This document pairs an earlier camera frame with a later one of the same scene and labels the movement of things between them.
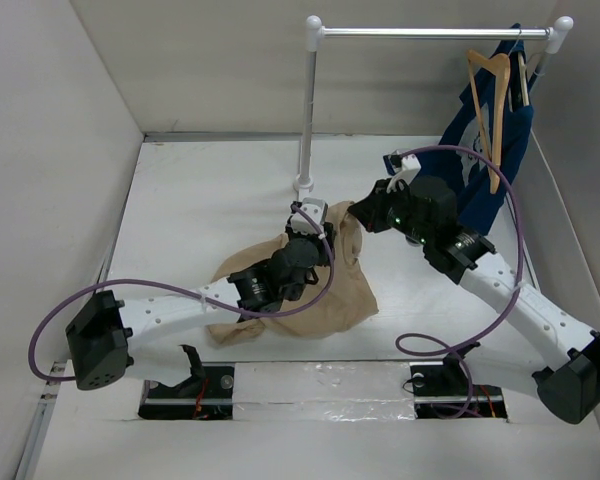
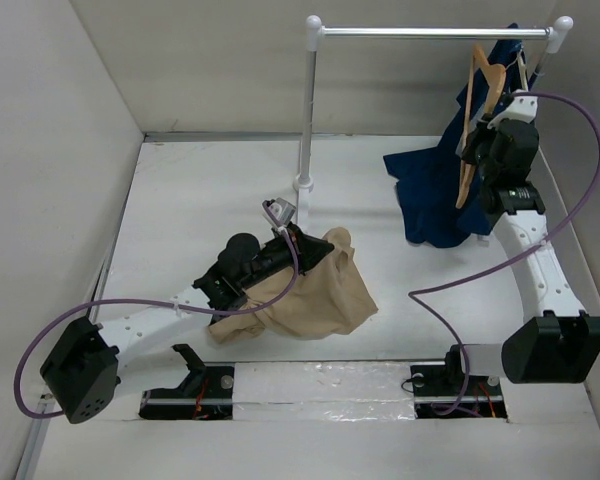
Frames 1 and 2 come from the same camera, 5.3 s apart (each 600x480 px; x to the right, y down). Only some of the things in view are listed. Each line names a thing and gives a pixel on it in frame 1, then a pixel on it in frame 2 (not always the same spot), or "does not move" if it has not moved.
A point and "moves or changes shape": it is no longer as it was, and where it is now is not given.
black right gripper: x=369 y=210 → x=475 y=136
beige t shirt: x=350 y=300 moves or changes shape
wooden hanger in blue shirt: x=523 y=75 does not move
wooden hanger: x=501 y=64 moves or changes shape
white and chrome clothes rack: x=558 y=30 does not move
